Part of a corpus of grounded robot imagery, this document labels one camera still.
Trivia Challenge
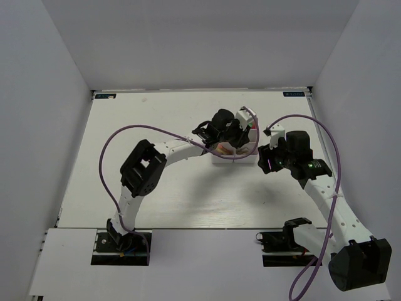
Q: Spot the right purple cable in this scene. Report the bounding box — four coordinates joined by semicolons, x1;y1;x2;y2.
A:
263;114;342;301

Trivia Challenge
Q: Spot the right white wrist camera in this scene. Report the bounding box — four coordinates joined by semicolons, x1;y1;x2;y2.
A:
263;124;285;149

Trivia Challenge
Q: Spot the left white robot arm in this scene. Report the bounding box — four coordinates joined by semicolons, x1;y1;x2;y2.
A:
107;107;257;251

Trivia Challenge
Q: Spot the right white organizer bin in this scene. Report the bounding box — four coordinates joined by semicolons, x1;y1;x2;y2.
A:
233;126;259;164

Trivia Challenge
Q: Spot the orange marker pen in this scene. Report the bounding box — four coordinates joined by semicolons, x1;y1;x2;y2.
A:
216;144;233;156

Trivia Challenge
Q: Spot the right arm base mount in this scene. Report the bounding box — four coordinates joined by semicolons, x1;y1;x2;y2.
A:
255;231;317;268

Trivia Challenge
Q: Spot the grey eraser block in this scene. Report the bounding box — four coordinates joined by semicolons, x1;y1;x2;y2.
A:
236;148;249;156

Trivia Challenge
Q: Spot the left white organizer bin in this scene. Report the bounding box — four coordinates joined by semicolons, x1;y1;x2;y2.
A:
211;142;236;164

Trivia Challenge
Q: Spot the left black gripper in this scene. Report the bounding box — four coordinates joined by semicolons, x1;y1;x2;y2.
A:
218;117;251;149

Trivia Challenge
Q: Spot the right blue table label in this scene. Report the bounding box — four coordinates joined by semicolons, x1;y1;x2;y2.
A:
283;91;305;97

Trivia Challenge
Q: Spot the blue table label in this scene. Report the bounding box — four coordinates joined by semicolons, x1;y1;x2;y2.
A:
95;93;117;99
283;91;305;97

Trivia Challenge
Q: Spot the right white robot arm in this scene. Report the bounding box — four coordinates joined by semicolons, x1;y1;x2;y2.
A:
258;126;392;292

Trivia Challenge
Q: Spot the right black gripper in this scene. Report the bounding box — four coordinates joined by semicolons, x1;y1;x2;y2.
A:
258;135;295;174

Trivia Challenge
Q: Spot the left blue table label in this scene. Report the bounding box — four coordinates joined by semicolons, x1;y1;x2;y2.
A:
95;93;117;99

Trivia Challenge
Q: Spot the purple cable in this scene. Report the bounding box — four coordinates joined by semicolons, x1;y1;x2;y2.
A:
263;114;342;301
98;106;261;264

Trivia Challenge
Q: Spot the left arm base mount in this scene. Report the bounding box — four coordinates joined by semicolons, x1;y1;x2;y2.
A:
91;232;150;267

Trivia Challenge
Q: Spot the white organizer bin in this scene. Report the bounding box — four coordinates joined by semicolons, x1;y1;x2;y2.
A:
233;126;259;164
211;142;236;164

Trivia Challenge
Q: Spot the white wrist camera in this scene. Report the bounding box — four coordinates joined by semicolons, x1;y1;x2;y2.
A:
263;124;285;149
235;107;257;131

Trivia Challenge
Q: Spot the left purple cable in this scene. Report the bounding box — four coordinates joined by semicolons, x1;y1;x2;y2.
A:
98;106;261;264

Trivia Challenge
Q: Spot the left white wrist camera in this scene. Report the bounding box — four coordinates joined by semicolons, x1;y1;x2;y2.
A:
235;107;257;131

